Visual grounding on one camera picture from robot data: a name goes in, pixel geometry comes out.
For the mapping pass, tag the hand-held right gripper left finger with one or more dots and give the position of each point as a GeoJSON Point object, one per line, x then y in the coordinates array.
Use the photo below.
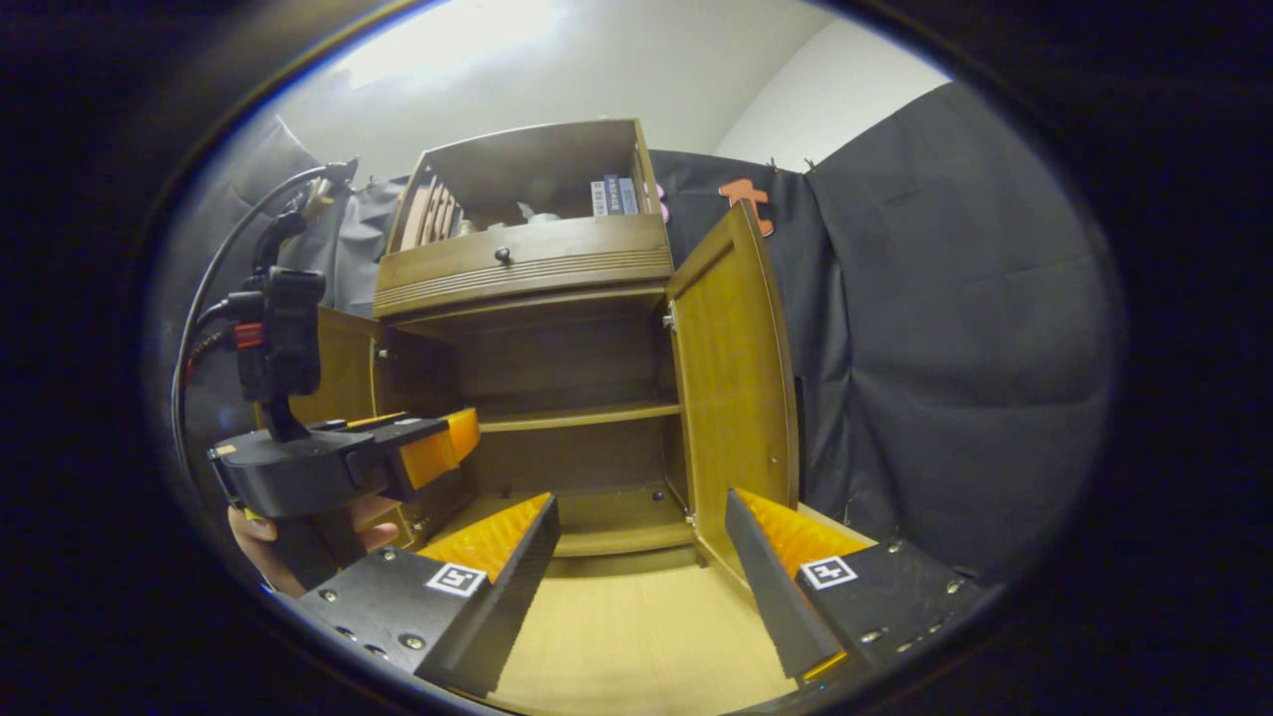
{"type": "Point", "coordinates": [507, 602]}

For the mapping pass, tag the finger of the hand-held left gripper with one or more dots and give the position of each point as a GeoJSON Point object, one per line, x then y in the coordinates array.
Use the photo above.
{"type": "Point", "coordinates": [373, 420]}
{"type": "Point", "coordinates": [438, 452]}

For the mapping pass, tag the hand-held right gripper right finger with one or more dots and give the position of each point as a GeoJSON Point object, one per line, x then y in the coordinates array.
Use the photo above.
{"type": "Point", "coordinates": [781, 597]}

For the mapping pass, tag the wooden double-door shoe cabinet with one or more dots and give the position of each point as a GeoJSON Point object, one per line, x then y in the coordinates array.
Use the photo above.
{"type": "Point", "coordinates": [567, 348]}

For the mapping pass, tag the wooden cabinet inner shelf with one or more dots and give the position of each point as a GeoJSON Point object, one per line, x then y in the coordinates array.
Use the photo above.
{"type": "Point", "coordinates": [577, 416]}

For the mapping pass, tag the wooden cabinet drawer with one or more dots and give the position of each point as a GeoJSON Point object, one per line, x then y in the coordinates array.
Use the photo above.
{"type": "Point", "coordinates": [567, 254]}

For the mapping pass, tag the row of slanted brown books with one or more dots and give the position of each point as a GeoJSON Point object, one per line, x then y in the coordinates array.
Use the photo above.
{"type": "Point", "coordinates": [433, 214]}

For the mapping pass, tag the black backdrop cloth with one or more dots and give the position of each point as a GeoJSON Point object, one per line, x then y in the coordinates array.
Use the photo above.
{"type": "Point", "coordinates": [945, 348]}

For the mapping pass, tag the grey shelf book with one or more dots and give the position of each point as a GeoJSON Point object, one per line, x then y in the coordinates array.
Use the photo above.
{"type": "Point", "coordinates": [600, 199]}

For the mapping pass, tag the dark blue shelf book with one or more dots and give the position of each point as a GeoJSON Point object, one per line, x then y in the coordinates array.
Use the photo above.
{"type": "Point", "coordinates": [614, 196]}

